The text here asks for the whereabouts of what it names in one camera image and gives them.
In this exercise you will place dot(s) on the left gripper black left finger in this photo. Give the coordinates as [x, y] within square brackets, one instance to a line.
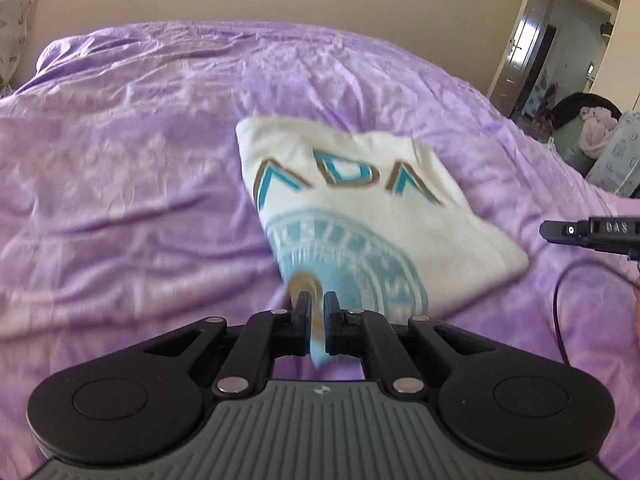
[266, 337]

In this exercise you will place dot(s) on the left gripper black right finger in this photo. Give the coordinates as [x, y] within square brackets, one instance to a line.
[368, 337]

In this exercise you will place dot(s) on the white printed sweatshirt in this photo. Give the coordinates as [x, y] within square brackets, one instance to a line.
[374, 218]

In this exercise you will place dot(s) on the dark chair with clothes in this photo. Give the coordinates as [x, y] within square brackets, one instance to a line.
[567, 126]

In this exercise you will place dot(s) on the light patterned pillow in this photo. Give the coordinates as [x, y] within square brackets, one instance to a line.
[617, 169]

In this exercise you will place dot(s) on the pink fluffy garment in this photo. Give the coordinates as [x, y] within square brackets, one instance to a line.
[598, 126]

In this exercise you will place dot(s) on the purple floral bed cover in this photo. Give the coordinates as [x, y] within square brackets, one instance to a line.
[124, 214]

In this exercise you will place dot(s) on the cream wooden door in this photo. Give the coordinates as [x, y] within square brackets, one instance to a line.
[519, 55]

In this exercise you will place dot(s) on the floral white curtain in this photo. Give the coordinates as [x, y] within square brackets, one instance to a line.
[14, 30]

